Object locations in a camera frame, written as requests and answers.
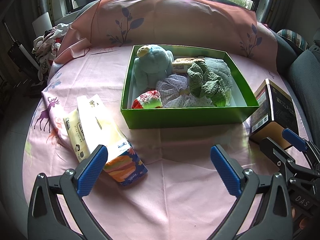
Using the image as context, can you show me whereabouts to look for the white paper roll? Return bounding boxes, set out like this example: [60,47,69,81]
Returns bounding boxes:
[32,12,52,37]

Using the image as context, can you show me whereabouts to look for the black gold tea tin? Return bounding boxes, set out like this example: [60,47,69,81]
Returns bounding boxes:
[249,79,298,150]

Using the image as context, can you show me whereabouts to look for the orange blue tissue box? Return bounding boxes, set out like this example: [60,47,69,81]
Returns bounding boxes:
[104,147,148,186]

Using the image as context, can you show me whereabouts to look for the lilac mesh bath puff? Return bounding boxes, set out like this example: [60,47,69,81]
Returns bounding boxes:
[156,74,213,108]

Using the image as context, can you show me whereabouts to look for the pink leaf print pillow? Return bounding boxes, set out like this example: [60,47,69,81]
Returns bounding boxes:
[55,0,278,68]

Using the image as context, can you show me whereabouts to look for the cream tree print pack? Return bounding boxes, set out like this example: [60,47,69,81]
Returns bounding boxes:
[172,57,204,73]

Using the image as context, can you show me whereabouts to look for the black white stick tool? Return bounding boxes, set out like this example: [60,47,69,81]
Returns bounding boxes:
[2,20,40,82]

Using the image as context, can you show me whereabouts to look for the grey armchair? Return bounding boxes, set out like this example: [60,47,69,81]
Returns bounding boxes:
[272,30,319,146]

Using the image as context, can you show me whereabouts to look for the grey knit cloth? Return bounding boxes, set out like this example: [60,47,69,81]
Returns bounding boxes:
[204,57,233,100]

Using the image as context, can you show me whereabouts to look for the pile of white clothes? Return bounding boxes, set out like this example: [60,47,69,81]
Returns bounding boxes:
[31,23,71,81]

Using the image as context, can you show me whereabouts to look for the dark green knit cloth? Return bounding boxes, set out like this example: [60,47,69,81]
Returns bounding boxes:
[187,60,227,107]

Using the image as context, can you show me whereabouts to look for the red white knit sock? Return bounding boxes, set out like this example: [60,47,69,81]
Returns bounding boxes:
[131,90,162,109]

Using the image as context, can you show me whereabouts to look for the cream soft tissue pack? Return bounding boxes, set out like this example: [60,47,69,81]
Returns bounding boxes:
[63,94,131,162]

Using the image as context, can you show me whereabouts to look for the blue plush sheep toy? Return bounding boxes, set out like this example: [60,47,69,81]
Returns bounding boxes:
[133,44,174,91]

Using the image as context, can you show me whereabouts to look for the pink bed sheet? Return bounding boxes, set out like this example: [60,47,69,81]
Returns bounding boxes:
[22,47,277,239]

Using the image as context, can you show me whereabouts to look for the green open box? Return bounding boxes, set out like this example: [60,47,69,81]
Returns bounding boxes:
[120,44,259,129]

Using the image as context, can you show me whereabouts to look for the right hand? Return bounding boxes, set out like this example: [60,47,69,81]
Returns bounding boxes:
[291,206,310,231]

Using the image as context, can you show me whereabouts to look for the striped cushion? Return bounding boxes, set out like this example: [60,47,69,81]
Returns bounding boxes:
[277,29,310,51]

